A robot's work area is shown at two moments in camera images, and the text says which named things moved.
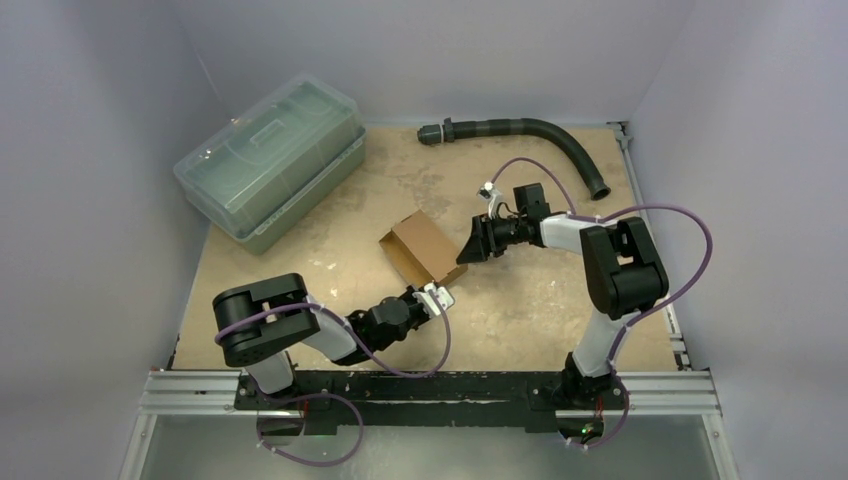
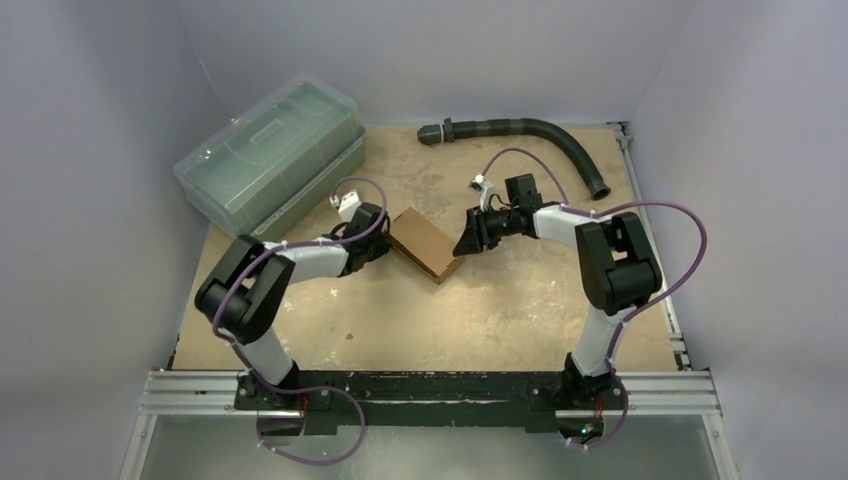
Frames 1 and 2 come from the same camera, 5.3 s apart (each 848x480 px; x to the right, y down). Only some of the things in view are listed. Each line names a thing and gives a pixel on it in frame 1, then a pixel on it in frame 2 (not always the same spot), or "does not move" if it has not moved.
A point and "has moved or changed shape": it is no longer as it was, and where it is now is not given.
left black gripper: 409,294 → 382,248
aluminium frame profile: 676,394 does not move
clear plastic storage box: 275,159 does not move
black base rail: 451,403 does not move
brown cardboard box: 415,246 has moved or changed shape
